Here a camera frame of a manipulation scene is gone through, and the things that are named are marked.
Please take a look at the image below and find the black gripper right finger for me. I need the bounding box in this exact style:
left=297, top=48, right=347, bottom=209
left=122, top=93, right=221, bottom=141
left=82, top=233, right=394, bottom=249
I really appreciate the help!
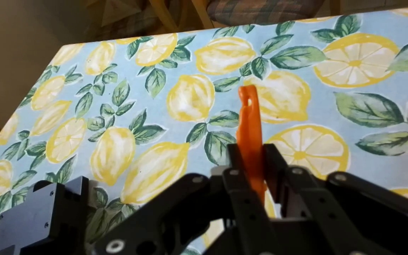
left=261, top=143, right=408, bottom=255

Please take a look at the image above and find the small black box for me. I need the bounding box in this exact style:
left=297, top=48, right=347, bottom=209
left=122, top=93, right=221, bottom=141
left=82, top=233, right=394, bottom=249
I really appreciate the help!
left=0, top=175, right=95, bottom=255

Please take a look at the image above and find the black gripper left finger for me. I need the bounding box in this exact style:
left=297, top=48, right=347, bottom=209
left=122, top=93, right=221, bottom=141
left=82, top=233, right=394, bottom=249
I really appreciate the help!
left=91, top=143, right=288, bottom=255

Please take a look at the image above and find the lemon print tablecloth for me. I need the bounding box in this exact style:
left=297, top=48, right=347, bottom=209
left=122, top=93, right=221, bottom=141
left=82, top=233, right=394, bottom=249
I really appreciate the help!
left=0, top=4, right=408, bottom=255

